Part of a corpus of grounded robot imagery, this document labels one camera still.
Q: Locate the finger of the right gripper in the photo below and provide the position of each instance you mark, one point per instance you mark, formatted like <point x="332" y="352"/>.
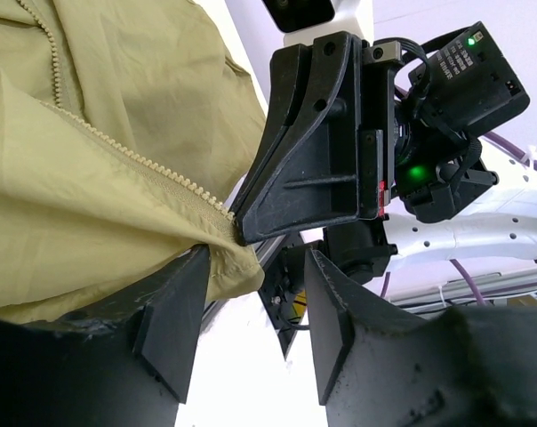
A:
<point x="284" y="183"/>

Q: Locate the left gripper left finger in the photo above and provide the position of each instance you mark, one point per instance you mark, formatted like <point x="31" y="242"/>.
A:
<point x="125" y="360"/>

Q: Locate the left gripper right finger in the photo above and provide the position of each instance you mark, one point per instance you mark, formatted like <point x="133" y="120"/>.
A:
<point x="379" y="365"/>

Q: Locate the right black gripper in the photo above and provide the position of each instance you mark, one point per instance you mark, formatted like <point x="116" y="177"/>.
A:
<point x="442" y="97"/>

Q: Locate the tan hooded zip jacket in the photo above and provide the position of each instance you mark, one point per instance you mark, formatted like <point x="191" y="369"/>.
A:
<point x="124" y="128"/>

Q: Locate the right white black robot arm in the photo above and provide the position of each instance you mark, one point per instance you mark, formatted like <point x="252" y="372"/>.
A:
<point x="380" y="146"/>

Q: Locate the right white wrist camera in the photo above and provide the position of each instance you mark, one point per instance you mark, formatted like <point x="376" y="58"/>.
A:
<point x="302" y="21"/>

